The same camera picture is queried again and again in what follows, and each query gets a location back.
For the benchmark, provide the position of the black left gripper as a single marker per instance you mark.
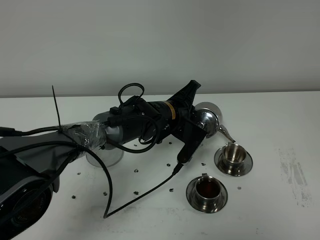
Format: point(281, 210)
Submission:
point(182, 109)

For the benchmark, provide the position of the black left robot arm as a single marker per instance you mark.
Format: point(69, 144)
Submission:
point(31, 162)

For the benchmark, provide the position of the far stainless steel teacup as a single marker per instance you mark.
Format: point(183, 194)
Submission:
point(233, 156)

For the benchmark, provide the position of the stainless steel teacup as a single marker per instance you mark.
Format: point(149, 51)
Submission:
point(207, 190)
point(233, 156)

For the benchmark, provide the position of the near stainless steel saucer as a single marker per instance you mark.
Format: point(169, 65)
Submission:
point(209, 208)

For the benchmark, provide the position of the near stainless steel teacup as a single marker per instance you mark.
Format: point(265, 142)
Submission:
point(207, 190)

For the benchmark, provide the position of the stainless steel teapot saucer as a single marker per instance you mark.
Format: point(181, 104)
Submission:
point(109, 154)

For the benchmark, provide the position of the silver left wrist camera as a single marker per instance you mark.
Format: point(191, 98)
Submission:
point(192, 136)

